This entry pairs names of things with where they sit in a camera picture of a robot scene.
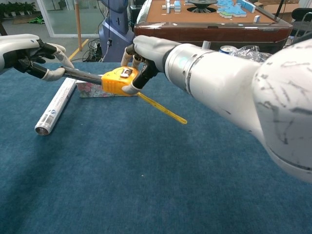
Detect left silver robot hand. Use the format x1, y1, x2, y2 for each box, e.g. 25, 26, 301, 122
0, 34, 75, 81

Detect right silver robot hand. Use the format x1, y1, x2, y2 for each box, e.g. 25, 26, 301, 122
121, 35, 182, 95

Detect yellow tape measure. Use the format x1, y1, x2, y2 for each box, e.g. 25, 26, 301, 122
60, 65, 188, 125

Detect potted green plants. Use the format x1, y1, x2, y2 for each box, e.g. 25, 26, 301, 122
0, 1, 37, 18

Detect cluster of standing mahjong tiles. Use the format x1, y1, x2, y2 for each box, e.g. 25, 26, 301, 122
162, 0, 182, 13

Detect wooden pole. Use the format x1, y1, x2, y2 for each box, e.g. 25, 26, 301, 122
74, 0, 83, 52

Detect black mahjong table centre dial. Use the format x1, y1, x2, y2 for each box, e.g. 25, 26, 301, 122
186, 0, 219, 13

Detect brown mahjong table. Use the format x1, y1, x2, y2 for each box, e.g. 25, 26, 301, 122
133, 0, 293, 56

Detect white paper roll tube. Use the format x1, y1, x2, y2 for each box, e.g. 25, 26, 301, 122
34, 77, 78, 136

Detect blue drink can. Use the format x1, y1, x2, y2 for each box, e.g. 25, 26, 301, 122
219, 45, 238, 54

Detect floral tissue box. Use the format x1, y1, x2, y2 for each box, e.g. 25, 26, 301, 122
76, 74, 138, 98

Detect pile of blue mahjong tiles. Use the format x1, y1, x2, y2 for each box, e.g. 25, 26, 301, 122
216, 0, 256, 20

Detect striped shirt in plastic bag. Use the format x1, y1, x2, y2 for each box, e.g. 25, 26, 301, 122
230, 45, 273, 63

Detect blue felt table mat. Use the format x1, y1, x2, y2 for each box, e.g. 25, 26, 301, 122
0, 62, 312, 234

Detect black office chair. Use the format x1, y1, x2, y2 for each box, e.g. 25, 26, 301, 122
287, 7, 312, 47

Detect white glass door frame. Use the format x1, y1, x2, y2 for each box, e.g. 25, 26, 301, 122
36, 0, 103, 39

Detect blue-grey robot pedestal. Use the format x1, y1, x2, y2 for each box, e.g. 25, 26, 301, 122
98, 0, 135, 63

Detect hanging black cable with plug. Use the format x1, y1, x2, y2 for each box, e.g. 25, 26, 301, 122
106, 0, 113, 47

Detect tangle of floor cables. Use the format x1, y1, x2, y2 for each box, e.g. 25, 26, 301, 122
82, 39, 103, 63

